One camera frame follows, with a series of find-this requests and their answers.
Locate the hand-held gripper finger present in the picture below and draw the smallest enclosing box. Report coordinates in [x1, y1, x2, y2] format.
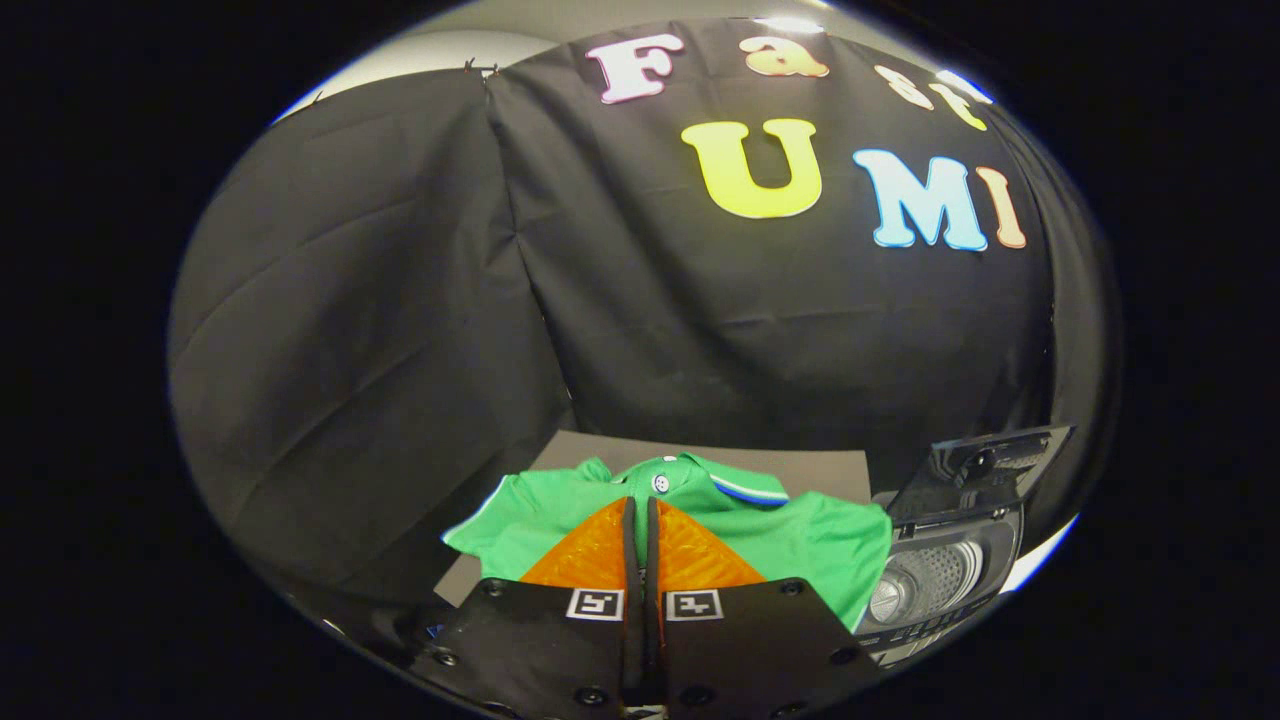
[410, 497, 641, 720]
[645, 497, 886, 720]

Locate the black backdrop cloth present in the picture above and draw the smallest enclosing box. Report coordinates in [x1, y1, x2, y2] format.
[168, 15, 1121, 641]

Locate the green polo shirt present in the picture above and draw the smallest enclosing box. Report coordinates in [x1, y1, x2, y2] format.
[442, 452, 893, 633]

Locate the grey washing machine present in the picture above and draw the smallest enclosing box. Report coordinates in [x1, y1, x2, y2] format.
[855, 490, 1026, 669]

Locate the beige and black cabinet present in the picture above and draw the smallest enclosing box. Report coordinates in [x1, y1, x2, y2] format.
[435, 430, 873, 606]

